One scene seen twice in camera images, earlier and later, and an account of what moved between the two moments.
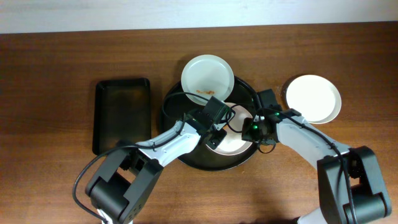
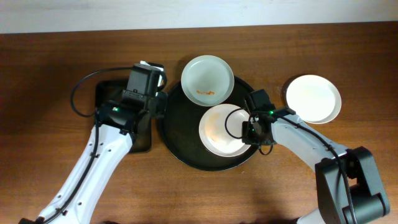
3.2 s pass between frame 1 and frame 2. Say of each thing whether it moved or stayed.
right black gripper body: stayed
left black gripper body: moved
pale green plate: stayed
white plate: stayed
